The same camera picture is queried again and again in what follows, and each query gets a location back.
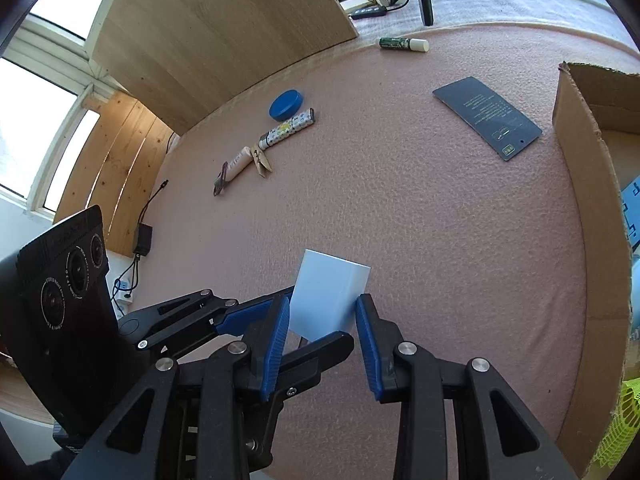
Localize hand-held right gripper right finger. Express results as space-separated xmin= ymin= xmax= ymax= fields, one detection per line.
xmin=354 ymin=292 xmax=576 ymax=480

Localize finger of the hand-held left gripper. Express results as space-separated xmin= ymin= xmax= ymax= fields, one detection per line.
xmin=272 ymin=331 xmax=355 ymax=397
xmin=117 ymin=285 xmax=296 ymax=356

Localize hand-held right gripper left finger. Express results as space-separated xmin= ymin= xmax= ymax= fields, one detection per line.
xmin=60 ymin=294 xmax=292 ymax=480

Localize white charger plug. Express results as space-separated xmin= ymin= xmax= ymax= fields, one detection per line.
xmin=289 ymin=249 xmax=372 ymax=341

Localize wooden clothespin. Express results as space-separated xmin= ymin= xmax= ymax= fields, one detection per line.
xmin=248 ymin=142 xmax=274 ymax=179

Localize beige cream tube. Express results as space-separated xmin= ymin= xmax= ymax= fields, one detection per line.
xmin=222 ymin=145 xmax=261 ymax=181

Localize patterned lighter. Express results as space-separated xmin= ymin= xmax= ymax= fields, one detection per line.
xmin=258 ymin=107 xmax=317 ymax=150

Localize blue round lid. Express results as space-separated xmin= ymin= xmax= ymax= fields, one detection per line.
xmin=268 ymin=89 xmax=305 ymax=122

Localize cardboard box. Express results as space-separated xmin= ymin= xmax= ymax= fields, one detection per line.
xmin=551 ymin=61 xmax=640 ymax=478

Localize dark grey card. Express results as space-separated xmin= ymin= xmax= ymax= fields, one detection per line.
xmin=432 ymin=76 xmax=543 ymax=162

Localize yellow shuttlecock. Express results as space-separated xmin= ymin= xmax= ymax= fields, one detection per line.
xmin=592 ymin=377 xmax=640 ymax=471

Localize blue phone stand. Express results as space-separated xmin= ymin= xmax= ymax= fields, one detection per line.
xmin=620 ymin=176 xmax=640 ymax=253

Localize green lip balm tube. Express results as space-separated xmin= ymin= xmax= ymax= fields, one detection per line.
xmin=377 ymin=36 xmax=431 ymax=53

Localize white power strip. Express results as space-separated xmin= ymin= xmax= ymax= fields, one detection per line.
xmin=111 ymin=260 xmax=141 ymax=318

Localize black power adapter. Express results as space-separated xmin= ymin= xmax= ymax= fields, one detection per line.
xmin=132 ymin=224 xmax=154 ymax=256

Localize wooden slat panel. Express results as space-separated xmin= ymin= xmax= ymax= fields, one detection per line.
xmin=52 ymin=91 xmax=176 ymax=256

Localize large wooden board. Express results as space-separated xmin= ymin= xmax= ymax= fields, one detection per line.
xmin=89 ymin=0 xmax=360 ymax=135

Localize black usb cable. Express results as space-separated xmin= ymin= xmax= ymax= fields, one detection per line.
xmin=137 ymin=179 xmax=170 ymax=228

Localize white window frame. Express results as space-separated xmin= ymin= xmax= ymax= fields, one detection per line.
xmin=0 ymin=0 xmax=606 ymax=226

